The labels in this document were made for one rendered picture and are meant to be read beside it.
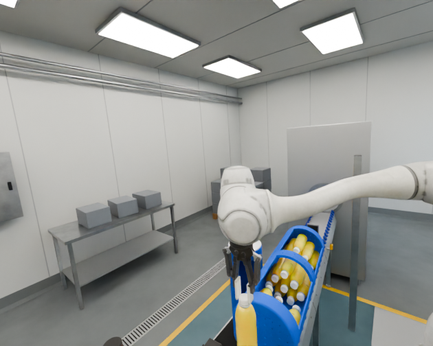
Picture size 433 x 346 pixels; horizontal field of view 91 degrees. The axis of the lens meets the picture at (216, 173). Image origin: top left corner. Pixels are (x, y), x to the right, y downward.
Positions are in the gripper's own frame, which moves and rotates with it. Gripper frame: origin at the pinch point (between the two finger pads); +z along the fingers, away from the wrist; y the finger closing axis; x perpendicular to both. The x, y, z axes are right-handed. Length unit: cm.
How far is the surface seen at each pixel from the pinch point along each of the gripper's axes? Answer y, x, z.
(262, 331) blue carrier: 1.8, -17.3, 32.5
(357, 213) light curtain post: -31, -158, 23
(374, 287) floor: -52, -238, 143
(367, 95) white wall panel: -45, -521, -120
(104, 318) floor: 206, -43, 141
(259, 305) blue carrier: 2.5, -17.3, 20.2
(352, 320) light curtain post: -30, -158, 131
